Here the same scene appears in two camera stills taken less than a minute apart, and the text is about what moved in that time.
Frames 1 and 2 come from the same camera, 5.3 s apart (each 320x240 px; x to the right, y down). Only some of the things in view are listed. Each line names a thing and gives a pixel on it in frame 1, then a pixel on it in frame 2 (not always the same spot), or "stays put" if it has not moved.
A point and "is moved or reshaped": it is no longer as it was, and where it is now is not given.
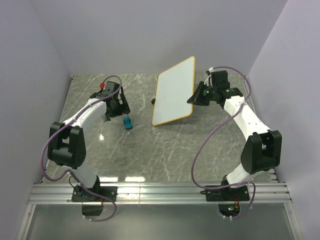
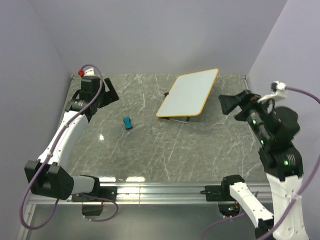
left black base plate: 79,194 stays put
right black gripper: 195,98 → 246,97
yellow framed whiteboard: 174,87 is moved or reshaped
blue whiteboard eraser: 127,121 stays put
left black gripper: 123,108 → 110,96
